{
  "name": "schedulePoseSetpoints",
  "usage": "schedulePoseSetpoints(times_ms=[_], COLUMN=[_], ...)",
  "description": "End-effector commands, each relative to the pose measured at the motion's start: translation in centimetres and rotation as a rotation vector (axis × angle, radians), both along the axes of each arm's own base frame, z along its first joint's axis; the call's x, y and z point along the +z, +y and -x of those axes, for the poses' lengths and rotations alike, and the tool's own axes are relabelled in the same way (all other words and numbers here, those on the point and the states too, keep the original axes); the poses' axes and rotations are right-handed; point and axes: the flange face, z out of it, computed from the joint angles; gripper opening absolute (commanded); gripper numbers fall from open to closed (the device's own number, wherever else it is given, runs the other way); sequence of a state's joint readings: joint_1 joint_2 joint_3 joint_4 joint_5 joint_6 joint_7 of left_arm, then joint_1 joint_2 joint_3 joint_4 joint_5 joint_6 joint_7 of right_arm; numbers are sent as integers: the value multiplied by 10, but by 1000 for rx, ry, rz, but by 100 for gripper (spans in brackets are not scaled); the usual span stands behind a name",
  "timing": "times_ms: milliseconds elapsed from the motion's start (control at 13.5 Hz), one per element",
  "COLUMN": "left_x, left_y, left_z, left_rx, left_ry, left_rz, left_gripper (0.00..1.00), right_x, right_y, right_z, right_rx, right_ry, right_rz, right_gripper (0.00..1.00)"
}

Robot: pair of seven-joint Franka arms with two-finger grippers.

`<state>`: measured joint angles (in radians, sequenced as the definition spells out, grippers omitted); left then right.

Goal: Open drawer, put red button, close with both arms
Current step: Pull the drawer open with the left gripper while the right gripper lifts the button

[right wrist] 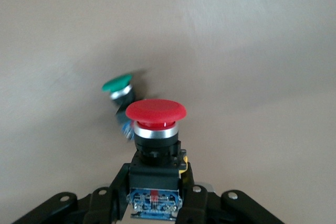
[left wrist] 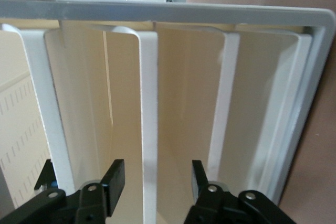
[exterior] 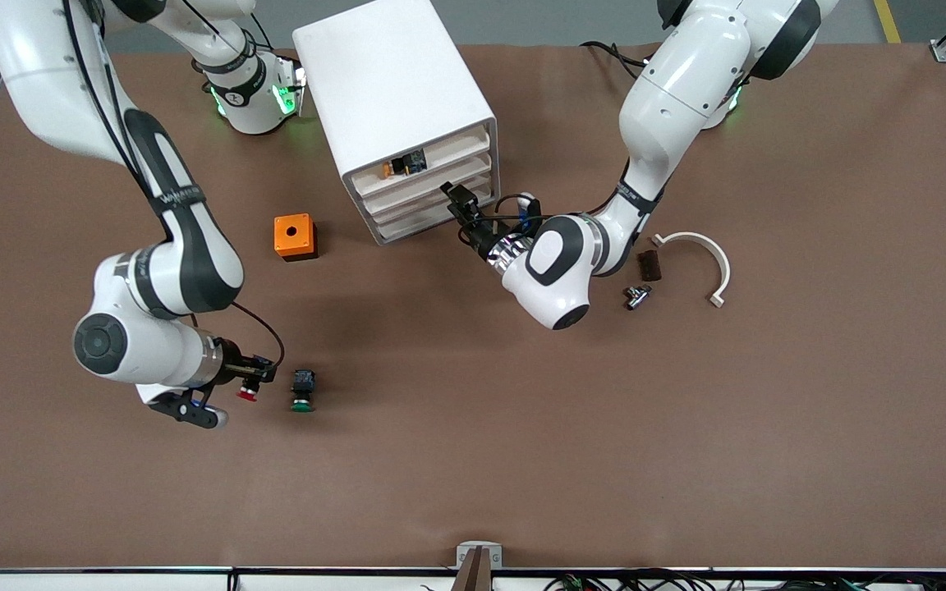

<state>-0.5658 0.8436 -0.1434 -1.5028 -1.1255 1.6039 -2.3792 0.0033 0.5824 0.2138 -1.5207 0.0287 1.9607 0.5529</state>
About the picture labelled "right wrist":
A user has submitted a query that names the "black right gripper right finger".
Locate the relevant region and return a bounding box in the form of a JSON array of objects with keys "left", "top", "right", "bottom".
[{"left": 177, "top": 167, "right": 287, "bottom": 224}]

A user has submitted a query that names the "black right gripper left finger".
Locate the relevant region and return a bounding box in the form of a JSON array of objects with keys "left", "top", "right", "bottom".
[{"left": 10, "top": 164, "right": 131, "bottom": 224}]

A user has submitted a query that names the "red mushroom push button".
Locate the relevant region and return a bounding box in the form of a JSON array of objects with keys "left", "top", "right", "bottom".
[{"left": 125, "top": 98, "right": 190, "bottom": 221}]

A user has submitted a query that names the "green mushroom push button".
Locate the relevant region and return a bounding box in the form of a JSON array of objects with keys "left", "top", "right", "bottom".
[{"left": 101, "top": 73, "right": 138, "bottom": 144}]

